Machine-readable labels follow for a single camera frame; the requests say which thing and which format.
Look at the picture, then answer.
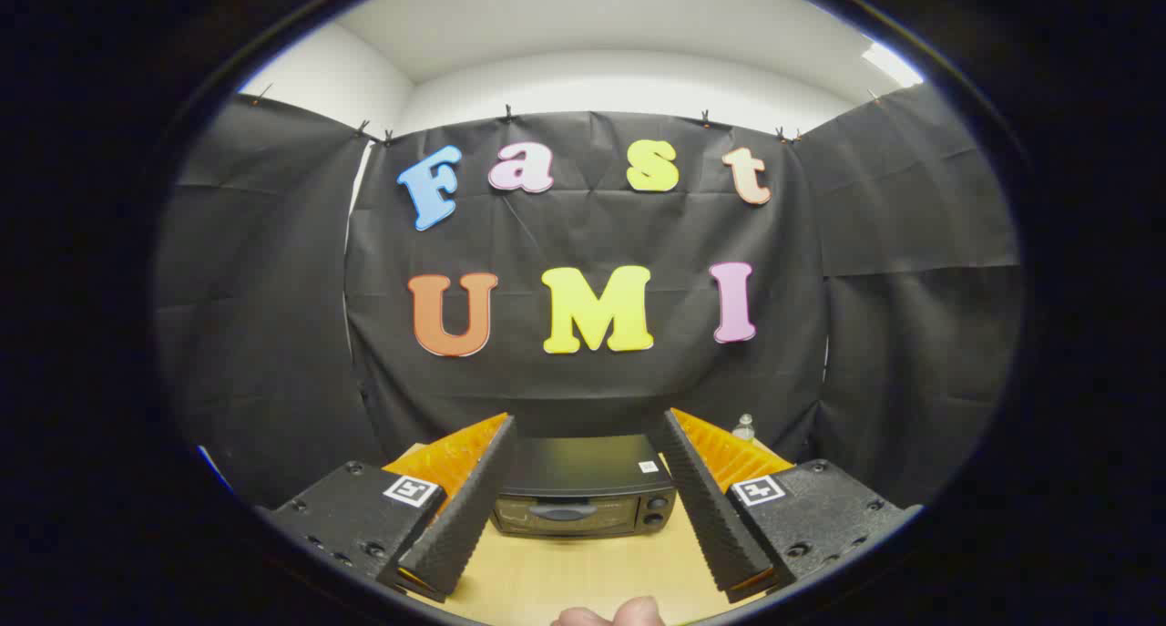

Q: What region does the black backdrop cloth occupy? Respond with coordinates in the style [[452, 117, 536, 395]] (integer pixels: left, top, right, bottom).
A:
[[155, 84, 1023, 508]]

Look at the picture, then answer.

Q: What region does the ceiling light panel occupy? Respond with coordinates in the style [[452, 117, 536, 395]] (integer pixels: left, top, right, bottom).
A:
[[861, 41, 926, 89]]

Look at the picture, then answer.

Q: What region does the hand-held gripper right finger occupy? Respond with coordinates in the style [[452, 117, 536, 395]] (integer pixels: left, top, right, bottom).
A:
[[649, 408, 923, 603]]

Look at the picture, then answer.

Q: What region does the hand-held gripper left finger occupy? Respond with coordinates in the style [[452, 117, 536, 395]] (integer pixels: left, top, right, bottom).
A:
[[264, 413, 518, 603]]

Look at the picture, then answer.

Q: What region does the black toaster oven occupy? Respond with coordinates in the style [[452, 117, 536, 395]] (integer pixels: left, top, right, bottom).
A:
[[490, 435, 680, 540]]

